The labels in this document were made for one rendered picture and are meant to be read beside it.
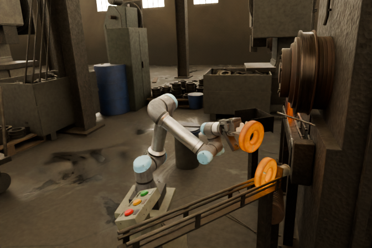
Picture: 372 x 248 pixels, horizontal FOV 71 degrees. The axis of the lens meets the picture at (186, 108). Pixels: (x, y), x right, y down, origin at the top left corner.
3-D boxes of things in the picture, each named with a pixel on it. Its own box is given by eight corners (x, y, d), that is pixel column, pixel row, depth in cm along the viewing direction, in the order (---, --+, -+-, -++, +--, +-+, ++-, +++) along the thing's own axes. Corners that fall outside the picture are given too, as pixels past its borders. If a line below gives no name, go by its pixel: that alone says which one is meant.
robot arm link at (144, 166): (130, 180, 167) (128, 161, 163) (143, 170, 178) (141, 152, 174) (146, 185, 162) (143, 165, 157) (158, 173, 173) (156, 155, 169)
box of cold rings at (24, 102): (61, 113, 490) (52, 67, 466) (102, 117, 459) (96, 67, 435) (-5, 138, 379) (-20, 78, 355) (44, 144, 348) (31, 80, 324)
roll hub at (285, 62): (286, 92, 167) (289, 46, 159) (288, 102, 141) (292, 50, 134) (277, 91, 169) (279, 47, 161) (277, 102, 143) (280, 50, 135)
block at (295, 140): (310, 179, 143) (314, 138, 137) (312, 187, 136) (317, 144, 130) (289, 176, 147) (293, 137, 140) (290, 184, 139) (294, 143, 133)
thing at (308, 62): (300, 103, 175) (307, 30, 162) (310, 126, 132) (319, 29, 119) (290, 102, 177) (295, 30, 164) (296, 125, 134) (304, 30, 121)
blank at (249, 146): (266, 120, 128) (261, 118, 130) (246, 123, 118) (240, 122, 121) (262, 149, 131) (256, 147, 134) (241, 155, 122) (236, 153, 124)
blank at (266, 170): (269, 193, 126) (263, 190, 129) (280, 163, 128) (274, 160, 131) (256, 188, 115) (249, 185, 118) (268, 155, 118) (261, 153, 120)
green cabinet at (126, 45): (115, 110, 501) (106, 28, 460) (133, 101, 565) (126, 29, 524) (137, 111, 487) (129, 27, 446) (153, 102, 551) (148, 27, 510)
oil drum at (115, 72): (137, 107, 514) (133, 61, 489) (120, 116, 459) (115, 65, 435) (110, 106, 531) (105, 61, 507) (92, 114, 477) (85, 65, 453)
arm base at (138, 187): (132, 198, 166) (130, 185, 163) (137, 184, 180) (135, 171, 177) (155, 197, 165) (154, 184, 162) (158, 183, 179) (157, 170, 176)
